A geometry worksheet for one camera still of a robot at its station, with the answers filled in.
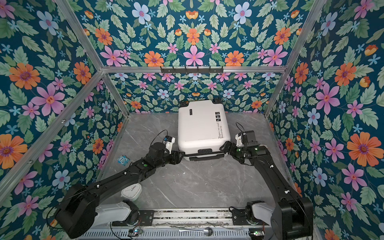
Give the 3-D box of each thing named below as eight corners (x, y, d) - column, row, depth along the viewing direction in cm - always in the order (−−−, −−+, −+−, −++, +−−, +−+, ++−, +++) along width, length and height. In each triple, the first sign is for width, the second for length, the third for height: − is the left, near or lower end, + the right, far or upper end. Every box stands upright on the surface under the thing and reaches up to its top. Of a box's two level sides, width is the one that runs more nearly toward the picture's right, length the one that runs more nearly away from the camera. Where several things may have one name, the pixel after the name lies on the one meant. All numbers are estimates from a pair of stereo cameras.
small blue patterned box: (117, 161, 96) (116, 159, 94) (123, 155, 99) (122, 153, 97) (124, 166, 94) (123, 164, 92) (130, 160, 97) (129, 158, 95)
